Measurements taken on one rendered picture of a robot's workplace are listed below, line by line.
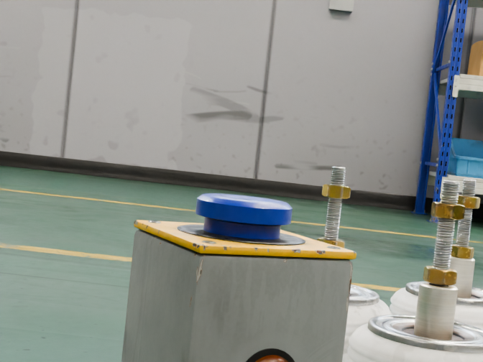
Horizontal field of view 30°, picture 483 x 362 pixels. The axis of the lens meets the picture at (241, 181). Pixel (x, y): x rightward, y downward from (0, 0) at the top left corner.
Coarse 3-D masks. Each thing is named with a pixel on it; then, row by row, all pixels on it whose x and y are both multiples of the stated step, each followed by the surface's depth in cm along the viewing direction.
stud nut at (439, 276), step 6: (426, 270) 52; (432, 270) 52; (438, 270) 52; (444, 270) 52; (450, 270) 52; (426, 276) 52; (432, 276) 52; (438, 276) 52; (444, 276) 51; (450, 276) 52; (456, 276) 52; (432, 282) 52; (438, 282) 52; (444, 282) 51; (450, 282) 52
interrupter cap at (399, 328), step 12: (372, 324) 52; (384, 324) 53; (396, 324) 54; (408, 324) 54; (456, 324) 55; (384, 336) 50; (396, 336) 50; (408, 336) 50; (456, 336) 53; (468, 336) 52; (480, 336) 52; (432, 348) 49; (444, 348) 49; (456, 348) 49; (468, 348) 49; (480, 348) 49
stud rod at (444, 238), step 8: (448, 184) 52; (456, 184) 52; (448, 192) 52; (456, 192) 52; (448, 200) 52; (440, 224) 52; (448, 224) 52; (440, 232) 52; (448, 232) 52; (440, 240) 52; (448, 240) 52; (440, 248) 52; (448, 248) 52; (440, 256) 52; (448, 256) 52; (440, 264) 52
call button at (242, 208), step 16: (208, 208) 36; (224, 208) 36; (240, 208) 36; (256, 208) 36; (272, 208) 36; (288, 208) 37; (208, 224) 37; (224, 224) 36; (240, 224) 36; (256, 224) 36; (272, 224) 36; (288, 224) 37
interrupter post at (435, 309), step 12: (420, 288) 52; (432, 288) 51; (444, 288) 51; (456, 288) 52; (420, 300) 52; (432, 300) 51; (444, 300) 51; (420, 312) 52; (432, 312) 51; (444, 312) 51; (420, 324) 52; (432, 324) 51; (444, 324) 51; (420, 336) 52; (432, 336) 51; (444, 336) 52
